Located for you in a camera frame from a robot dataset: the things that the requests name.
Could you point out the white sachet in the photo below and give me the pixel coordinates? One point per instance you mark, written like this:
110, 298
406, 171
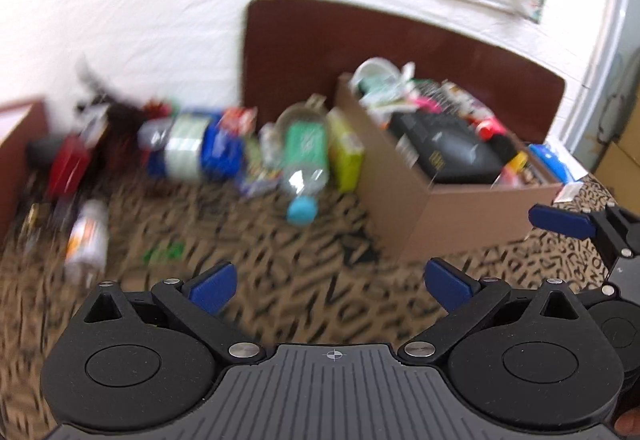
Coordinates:
257, 165

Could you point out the clear bottle with blue cap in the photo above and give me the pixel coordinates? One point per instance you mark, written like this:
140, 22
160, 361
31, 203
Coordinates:
305, 145

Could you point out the yellow-green box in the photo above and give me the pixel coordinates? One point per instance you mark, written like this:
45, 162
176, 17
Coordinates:
347, 160

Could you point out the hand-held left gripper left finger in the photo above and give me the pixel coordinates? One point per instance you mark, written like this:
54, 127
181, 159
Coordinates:
214, 289

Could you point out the black case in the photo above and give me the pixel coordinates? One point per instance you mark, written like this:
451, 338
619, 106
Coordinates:
445, 145

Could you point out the white door frame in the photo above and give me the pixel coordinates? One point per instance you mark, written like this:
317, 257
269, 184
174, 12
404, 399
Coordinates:
612, 30

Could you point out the red-capped bottle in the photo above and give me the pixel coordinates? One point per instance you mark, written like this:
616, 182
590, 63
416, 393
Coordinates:
487, 126

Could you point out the pale tape roll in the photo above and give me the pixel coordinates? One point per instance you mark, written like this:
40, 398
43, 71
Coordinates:
185, 147

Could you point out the brown wooden headboard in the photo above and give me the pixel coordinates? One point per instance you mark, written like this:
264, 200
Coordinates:
300, 50

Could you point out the white plastic bag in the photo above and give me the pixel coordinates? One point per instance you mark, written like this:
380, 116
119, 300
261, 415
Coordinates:
380, 82

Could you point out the flattened cardboard boxes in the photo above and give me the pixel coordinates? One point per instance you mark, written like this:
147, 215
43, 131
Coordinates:
620, 170

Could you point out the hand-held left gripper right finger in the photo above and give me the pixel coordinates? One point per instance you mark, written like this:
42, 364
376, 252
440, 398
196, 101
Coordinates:
450, 285

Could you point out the dark feathery item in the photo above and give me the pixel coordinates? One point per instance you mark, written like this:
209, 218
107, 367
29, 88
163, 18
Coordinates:
120, 117

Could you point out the black round item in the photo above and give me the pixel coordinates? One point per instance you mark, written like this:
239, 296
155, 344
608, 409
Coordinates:
42, 152

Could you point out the white bottle with orange label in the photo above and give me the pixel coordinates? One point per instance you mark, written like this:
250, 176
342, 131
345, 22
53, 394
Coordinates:
87, 240

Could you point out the letter-print brown blanket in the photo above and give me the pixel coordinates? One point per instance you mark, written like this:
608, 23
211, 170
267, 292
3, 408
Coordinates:
280, 270

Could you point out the red snack packet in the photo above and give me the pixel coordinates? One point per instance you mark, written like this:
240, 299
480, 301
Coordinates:
240, 117

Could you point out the brown wooden furniture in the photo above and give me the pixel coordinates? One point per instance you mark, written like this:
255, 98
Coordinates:
15, 155

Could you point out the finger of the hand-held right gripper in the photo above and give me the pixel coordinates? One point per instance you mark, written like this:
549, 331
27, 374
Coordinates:
560, 220

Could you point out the blue flat packet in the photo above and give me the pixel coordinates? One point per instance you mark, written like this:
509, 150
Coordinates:
550, 162

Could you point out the brown cardboard box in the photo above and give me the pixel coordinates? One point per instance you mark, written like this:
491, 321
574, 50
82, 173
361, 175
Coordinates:
400, 200

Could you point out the yellow item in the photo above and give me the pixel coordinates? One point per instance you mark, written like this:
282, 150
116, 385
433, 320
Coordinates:
517, 162

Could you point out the small white packet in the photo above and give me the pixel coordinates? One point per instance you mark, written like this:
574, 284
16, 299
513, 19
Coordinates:
567, 193

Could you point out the red box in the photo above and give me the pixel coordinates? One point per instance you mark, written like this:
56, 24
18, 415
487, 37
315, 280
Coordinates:
67, 165

